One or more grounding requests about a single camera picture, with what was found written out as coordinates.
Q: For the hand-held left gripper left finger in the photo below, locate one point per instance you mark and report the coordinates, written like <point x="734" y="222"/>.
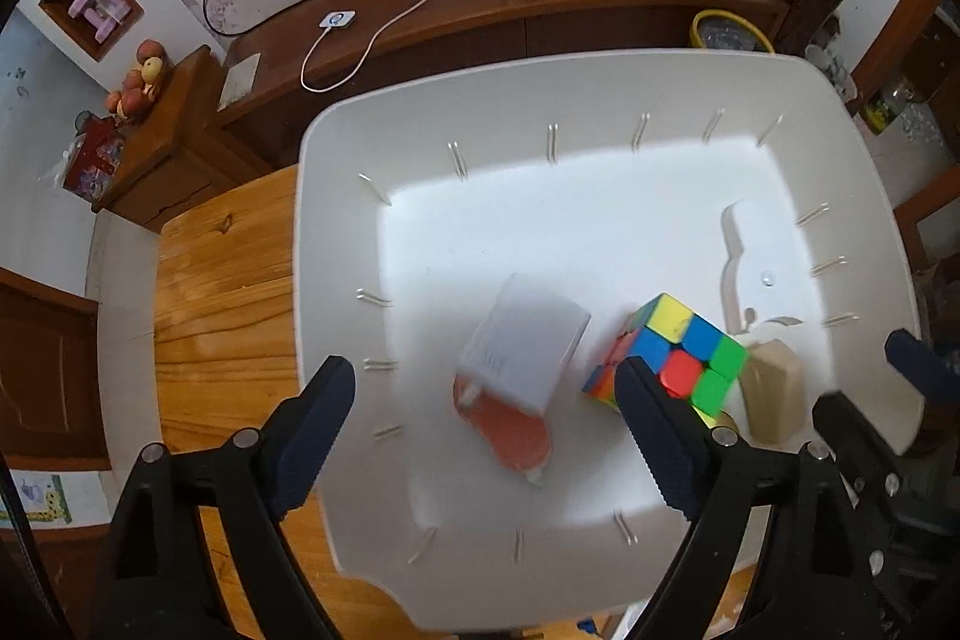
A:
<point x="319" y="430"/>

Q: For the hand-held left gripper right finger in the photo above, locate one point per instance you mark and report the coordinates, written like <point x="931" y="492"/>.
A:
<point x="660" y="437"/>

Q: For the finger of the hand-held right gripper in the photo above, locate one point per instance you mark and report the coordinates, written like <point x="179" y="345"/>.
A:
<point x="855" y="426"/>
<point x="919" y="359"/>

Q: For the beige wedge block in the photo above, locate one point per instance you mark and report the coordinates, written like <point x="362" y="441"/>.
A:
<point x="772" y="396"/>

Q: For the colourful puzzle cube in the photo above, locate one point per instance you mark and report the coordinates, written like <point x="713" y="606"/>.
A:
<point x="686" y="340"/>

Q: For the clear box with pink inside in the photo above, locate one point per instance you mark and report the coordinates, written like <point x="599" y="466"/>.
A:
<point x="514" y="441"/>

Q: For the white plastic holder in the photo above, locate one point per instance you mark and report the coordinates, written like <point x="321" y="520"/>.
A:
<point x="750" y="280"/>

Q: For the white plastic storage bin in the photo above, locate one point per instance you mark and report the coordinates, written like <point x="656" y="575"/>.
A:
<point x="600" y="220"/>

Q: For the glass jar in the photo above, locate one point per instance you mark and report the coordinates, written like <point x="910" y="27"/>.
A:
<point x="889" y="111"/>

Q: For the brown wooden door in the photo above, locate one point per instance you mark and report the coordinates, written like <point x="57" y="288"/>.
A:
<point x="45" y="370"/>

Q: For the small wooden cabinet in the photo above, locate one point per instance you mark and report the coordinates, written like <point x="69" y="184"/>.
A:
<point x="180" y="138"/>

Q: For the white paper pad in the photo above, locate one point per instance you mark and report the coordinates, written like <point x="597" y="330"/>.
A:
<point x="238" y="81"/>

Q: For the yellow-rimmed trash bin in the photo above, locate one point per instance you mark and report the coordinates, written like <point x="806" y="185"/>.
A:
<point x="731" y="36"/>

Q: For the pile of peaches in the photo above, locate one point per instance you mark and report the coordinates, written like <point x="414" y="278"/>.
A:
<point x="135" y="85"/>

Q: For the long wooden television cabinet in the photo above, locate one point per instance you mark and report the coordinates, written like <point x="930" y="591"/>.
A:
<point x="600" y="10"/>

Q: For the colourful wall sticker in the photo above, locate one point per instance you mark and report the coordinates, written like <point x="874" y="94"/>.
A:
<point x="37" y="496"/>

